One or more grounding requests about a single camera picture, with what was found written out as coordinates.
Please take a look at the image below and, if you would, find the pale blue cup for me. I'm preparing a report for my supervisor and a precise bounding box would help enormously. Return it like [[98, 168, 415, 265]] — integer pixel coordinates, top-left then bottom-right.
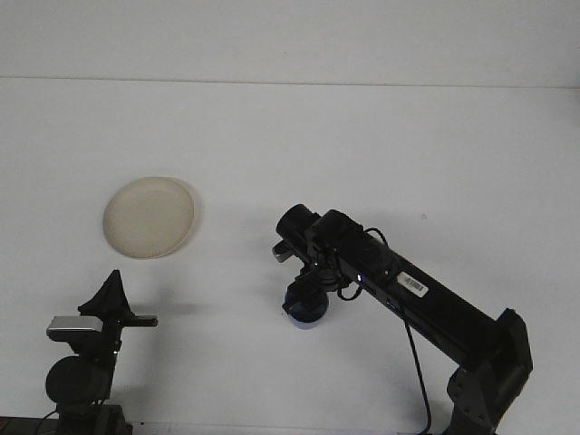
[[284, 294, 329, 331]]

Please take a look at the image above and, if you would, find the dark brown robot platform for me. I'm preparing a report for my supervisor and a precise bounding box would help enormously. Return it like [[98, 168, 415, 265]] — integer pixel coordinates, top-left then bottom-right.
[[0, 414, 60, 435]]

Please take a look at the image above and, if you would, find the pale round plate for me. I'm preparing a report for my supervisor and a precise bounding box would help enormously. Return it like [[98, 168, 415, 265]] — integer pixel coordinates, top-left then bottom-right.
[[102, 176, 197, 260]]

